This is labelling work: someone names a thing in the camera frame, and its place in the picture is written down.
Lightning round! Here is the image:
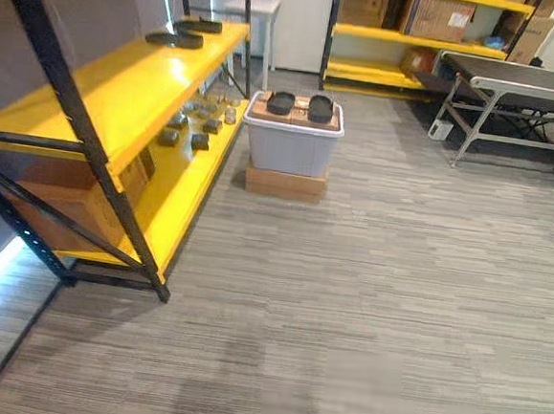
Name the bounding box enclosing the flat cardboard box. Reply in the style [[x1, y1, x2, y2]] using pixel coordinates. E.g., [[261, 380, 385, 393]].
[[243, 160, 330, 206]]

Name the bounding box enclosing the grey plastic storage bin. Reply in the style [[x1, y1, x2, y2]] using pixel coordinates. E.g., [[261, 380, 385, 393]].
[[238, 90, 349, 181]]

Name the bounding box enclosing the brown cardboard sheet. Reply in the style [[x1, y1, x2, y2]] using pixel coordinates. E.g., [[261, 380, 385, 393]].
[[248, 89, 343, 130]]

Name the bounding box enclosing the small white box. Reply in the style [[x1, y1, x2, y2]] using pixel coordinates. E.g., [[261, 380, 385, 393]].
[[428, 118, 454, 142]]

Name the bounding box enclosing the small cardboard box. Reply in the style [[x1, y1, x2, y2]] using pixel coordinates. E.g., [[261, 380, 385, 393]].
[[399, 46, 438, 80]]

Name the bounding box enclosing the large cardboard box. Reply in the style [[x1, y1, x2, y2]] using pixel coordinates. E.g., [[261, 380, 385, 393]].
[[5, 139, 157, 257]]

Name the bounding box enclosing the yellow storage rack with boxes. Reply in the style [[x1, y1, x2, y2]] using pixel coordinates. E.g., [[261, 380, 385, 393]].
[[317, 0, 543, 111]]

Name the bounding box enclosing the dark brown cardboard box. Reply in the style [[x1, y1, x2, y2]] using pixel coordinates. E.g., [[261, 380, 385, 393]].
[[337, 0, 391, 30]]

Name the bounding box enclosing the cardboard box with label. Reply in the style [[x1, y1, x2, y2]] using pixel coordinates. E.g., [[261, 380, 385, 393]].
[[404, 0, 478, 45]]

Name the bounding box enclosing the conveyor belt table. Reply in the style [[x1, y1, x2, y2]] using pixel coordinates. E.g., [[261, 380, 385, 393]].
[[406, 47, 554, 176]]

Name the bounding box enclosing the yellow shelf rack black frame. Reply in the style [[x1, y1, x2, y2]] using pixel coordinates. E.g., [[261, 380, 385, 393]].
[[0, 0, 258, 309]]

